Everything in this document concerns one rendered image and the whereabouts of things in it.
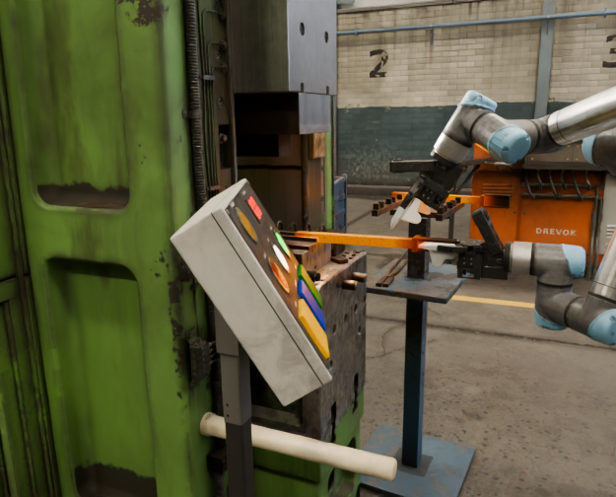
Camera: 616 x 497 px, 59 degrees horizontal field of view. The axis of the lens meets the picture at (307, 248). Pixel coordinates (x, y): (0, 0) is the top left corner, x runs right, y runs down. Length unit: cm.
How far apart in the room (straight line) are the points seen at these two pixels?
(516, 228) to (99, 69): 411
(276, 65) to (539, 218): 386
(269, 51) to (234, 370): 71
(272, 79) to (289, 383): 74
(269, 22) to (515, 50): 777
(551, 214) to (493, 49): 449
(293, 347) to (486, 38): 840
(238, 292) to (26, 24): 88
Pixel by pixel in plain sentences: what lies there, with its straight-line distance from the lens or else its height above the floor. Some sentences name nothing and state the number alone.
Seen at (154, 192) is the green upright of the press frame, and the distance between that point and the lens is 114.
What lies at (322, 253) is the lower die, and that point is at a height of 95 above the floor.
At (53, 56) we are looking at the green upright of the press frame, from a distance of 138.
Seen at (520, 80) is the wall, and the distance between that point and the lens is 890.
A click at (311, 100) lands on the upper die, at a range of 137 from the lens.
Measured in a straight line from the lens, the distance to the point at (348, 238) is 140.
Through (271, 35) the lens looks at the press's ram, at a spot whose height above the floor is 148.
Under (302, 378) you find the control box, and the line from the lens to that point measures 76.
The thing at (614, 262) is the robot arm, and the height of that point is 101.
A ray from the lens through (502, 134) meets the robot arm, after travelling 121.
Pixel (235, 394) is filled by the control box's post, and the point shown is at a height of 86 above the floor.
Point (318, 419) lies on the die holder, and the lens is 145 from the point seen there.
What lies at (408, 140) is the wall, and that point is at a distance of 909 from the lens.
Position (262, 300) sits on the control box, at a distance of 71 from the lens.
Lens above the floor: 131
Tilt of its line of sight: 14 degrees down
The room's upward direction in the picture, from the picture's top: 1 degrees counter-clockwise
